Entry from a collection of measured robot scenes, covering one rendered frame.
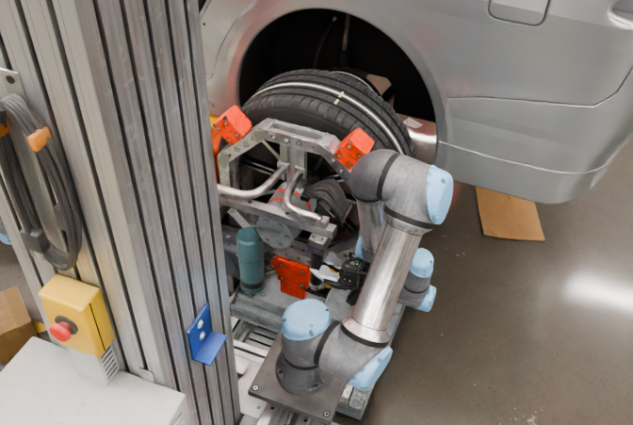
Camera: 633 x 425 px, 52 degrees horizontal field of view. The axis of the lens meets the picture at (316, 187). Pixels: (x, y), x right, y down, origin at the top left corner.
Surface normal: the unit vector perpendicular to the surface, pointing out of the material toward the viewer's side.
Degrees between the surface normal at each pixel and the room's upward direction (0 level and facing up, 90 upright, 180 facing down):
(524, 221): 2
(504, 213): 1
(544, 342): 0
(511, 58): 90
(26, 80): 90
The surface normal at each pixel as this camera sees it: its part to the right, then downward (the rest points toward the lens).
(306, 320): -0.09, -0.80
